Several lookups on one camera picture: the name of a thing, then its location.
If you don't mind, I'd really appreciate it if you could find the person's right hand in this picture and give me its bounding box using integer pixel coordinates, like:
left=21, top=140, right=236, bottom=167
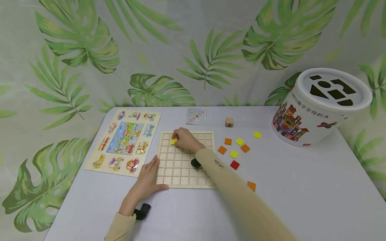
left=171, top=127, right=206, bottom=154

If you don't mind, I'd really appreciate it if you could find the person's left hand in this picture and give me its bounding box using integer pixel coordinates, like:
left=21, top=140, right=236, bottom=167
left=118, top=155, right=170, bottom=217

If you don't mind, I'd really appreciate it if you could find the wooden grid board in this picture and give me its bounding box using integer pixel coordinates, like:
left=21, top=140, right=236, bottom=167
left=155, top=131, right=216, bottom=190

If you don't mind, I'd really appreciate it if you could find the person's right forearm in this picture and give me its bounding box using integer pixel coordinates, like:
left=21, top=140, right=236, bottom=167
left=194, top=147, right=299, bottom=241

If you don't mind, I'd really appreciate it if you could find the person's left forearm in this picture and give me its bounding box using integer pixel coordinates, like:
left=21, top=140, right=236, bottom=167
left=104, top=200, right=138, bottom=241

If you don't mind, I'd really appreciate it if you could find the coloured grid pattern card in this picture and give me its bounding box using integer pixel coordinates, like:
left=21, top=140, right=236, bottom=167
left=186, top=107, right=208, bottom=126

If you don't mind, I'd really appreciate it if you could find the vehicle peg puzzle board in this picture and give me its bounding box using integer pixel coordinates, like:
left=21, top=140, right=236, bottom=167
left=83, top=109, right=162, bottom=177

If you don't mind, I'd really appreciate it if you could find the white shape sorter bucket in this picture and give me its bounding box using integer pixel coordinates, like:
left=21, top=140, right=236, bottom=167
left=271, top=68, right=374, bottom=147

